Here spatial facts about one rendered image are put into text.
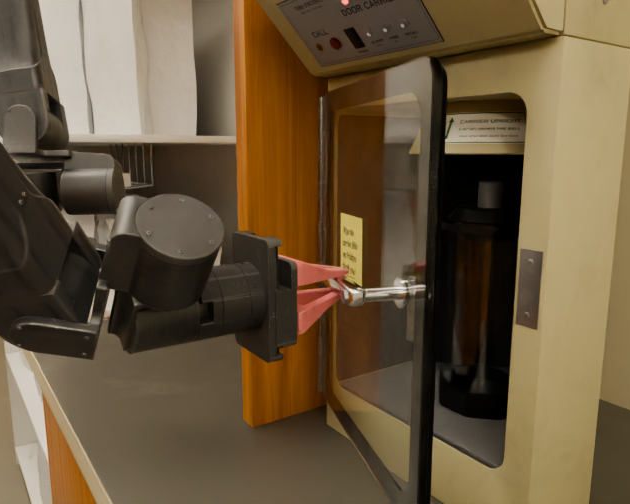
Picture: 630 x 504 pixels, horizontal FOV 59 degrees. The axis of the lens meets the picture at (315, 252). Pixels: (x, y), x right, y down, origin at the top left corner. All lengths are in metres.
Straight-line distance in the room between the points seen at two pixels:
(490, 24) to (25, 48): 0.51
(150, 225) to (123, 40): 1.28
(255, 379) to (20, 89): 0.46
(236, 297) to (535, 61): 0.31
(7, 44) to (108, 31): 0.89
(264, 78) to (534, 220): 0.39
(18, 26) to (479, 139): 0.53
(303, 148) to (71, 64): 1.03
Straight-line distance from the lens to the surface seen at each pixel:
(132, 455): 0.78
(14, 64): 0.75
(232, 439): 0.79
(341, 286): 0.48
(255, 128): 0.73
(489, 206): 0.66
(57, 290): 0.39
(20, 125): 0.71
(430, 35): 0.55
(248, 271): 0.45
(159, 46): 1.77
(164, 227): 0.36
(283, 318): 0.45
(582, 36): 0.54
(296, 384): 0.83
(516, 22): 0.50
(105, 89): 1.63
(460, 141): 0.59
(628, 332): 0.98
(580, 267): 0.56
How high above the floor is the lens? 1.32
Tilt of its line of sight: 10 degrees down
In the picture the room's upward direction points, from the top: straight up
